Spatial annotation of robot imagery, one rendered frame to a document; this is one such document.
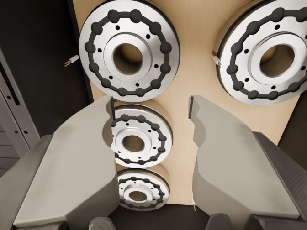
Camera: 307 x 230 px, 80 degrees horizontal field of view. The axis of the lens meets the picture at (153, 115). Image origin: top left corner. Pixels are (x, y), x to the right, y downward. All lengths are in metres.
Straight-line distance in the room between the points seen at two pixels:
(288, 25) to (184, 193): 0.30
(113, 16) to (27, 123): 0.12
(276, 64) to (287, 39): 0.04
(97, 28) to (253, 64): 0.15
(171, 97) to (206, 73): 0.05
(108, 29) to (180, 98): 0.12
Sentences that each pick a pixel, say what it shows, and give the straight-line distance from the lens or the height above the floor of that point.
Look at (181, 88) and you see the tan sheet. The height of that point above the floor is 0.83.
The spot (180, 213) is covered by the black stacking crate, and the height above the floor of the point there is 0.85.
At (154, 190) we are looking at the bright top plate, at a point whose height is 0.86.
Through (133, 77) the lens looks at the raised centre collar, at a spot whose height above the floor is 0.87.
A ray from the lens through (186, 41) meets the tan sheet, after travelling 0.22.
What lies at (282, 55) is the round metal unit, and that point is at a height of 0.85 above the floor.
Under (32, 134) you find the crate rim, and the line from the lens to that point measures 0.19.
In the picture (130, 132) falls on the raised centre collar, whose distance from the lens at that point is 0.23.
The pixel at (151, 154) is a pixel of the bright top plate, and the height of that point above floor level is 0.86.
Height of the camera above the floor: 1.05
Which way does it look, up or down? 57 degrees down
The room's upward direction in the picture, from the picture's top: 171 degrees counter-clockwise
